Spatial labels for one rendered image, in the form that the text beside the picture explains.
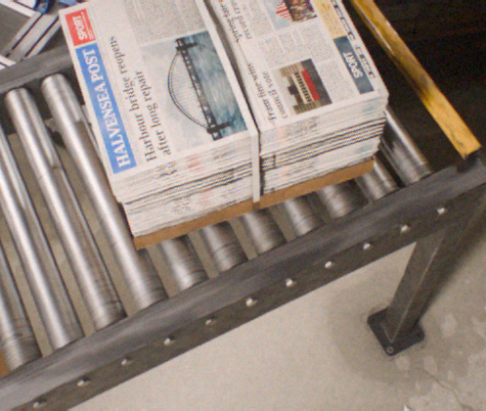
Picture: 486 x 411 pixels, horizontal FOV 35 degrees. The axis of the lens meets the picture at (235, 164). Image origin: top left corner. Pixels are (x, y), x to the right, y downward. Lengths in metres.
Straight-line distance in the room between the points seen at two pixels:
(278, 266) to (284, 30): 0.34
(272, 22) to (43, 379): 0.58
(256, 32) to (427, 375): 1.12
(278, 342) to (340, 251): 0.81
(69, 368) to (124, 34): 0.46
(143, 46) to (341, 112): 0.28
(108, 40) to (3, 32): 1.18
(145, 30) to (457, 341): 1.21
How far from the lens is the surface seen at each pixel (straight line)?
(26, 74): 1.36
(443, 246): 1.41
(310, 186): 1.16
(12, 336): 1.16
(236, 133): 0.97
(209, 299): 1.12
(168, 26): 1.07
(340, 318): 1.95
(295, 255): 1.14
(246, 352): 1.92
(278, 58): 1.03
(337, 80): 1.01
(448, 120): 1.25
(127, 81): 1.02
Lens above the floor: 1.85
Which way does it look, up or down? 61 degrees down
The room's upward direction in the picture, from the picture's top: 5 degrees counter-clockwise
